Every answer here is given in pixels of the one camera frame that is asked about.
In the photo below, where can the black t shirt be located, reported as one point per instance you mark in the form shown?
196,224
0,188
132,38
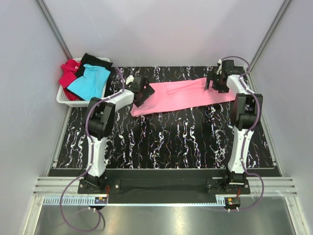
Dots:
91,60

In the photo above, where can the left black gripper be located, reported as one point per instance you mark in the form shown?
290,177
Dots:
147,92

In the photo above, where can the control board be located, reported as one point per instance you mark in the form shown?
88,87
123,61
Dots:
233,201
101,200

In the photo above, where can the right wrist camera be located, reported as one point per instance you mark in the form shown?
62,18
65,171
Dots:
219,63

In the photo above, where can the cyan t shirt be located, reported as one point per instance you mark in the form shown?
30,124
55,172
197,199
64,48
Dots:
91,83

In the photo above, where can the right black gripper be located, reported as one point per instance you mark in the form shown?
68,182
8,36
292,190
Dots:
210,77

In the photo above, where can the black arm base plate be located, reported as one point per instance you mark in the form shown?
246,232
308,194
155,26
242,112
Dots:
160,196

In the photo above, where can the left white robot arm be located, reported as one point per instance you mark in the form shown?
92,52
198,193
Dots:
99,121

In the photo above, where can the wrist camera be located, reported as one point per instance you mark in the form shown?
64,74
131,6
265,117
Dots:
219,63
129,80

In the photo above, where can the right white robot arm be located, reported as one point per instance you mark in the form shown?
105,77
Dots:
245,116

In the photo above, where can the white slotted cable duct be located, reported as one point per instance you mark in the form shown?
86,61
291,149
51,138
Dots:
71,201

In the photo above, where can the aluminium frame rail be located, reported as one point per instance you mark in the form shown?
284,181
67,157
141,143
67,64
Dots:
273,186

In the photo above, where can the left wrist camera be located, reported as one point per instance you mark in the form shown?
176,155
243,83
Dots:
129,80

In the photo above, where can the right control board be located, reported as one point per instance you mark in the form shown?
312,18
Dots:
233,201

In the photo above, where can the white plastic basket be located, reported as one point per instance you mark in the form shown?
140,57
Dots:
64,96

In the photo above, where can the red t shirt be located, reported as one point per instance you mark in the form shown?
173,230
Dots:
69,69

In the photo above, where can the pink t shirt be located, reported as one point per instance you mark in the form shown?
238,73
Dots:
179,95

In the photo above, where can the left control board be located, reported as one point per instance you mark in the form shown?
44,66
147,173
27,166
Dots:
101,200

